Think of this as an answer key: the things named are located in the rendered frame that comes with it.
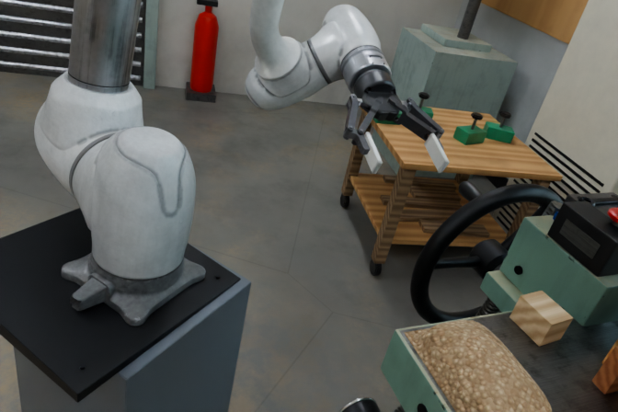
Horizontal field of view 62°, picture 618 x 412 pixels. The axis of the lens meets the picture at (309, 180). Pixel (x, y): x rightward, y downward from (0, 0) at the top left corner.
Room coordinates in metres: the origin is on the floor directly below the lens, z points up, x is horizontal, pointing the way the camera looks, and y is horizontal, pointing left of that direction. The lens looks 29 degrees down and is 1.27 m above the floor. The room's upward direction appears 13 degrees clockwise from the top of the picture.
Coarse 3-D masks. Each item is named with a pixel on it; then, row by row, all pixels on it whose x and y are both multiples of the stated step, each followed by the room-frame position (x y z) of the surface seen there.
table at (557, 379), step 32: (512, 288) 0.55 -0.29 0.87; (480, 320) 0.44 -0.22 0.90; (512, 320) 0.45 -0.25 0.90; (576, 320) 0.47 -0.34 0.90; (416, 352) 0.37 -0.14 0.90; (512, 352) 0.40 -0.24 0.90; (544, 352) 0.41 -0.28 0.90; (576, 352) 0.42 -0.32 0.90; (608, 352) 0.43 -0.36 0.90; (416, 384) 0.35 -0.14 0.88; (544, 384) 0.37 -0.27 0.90; (576, 384) 0.37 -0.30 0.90
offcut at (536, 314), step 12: (528, 300) 0.45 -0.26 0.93; (540, 300) 0.45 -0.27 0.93; (552, 300) 0.46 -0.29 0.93; (516, 312) 0.45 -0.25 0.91; (528, 312) 0.44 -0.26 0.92; (540, 312) 0.43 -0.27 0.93; (552, 312) 0.44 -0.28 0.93; (564, 312) 0.44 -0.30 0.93; (528, 324) 0.43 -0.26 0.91; (540, 324) 0.43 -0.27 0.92; (552, 324) 0.42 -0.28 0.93; (564, 324) 0.43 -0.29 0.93; (540, 336) 0.42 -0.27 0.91; (552, 336) 0.42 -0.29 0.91
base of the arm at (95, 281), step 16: (64, 272) 0.64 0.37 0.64; (80, 272) 0.64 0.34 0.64; (96, 272) 0.63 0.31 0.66; (176, 272) 0.67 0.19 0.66; (192, 272) 0.72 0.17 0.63; (80, 288) 0.60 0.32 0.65; (96, 288) 0.60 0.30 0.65; (112, 288) 0.61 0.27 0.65; (128, 288) 0.62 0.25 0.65; (144, 288) 0.63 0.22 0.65; (160, 288) 0.64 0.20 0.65; (176, 288) 0.67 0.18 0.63; (80, 304) 0.57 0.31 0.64; (112, 304) 0.60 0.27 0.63; (128, 304) 0.60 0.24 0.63; (144, 304) 0.61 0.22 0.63; (160, 304) 0.63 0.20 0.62; (128, 320) 0.58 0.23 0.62; (144, 320) 0.59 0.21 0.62
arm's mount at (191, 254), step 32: (64, 224) 0.77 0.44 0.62; (0, 256) 0.65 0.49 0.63; (32, 256) 0.67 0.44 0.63; (64, 256) 0.69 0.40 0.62; (192, 256) 0.78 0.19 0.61; (0, 288) 0.58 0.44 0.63; (32, 288) 0.60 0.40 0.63; (64, 288) 0.62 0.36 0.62; (192, 288) 0.70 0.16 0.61; (224, 288) 0.72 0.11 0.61; (0, 320) 0.52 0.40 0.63; (32, 320) 0.54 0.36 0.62; (64, 320) 0.55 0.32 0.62; (96, 320) 0.57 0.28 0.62; (160, 320) 0.60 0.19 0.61; (32, 352) 0.48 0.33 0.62; (64, 352) 0.50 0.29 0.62; (96, 352) 0.51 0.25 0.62; (128, 352) 0.53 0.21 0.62; (64, 384) 0.45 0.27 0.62; (96, 384) 0.47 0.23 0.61
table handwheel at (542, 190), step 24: (504, 192) 0.67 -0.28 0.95; (528, 192) 0.68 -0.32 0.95; (552, 192) 0.71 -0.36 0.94; (456, 216) 0.64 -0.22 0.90; (480, 216) 0.65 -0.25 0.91; (432, 240) 0.63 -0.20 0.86; (432, 264) 0.62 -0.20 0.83; (456, 264) 0.65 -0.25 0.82; (480, 264) 0.67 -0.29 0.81; (432, 312) 0.64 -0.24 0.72; (456, 312) 0.69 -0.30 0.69
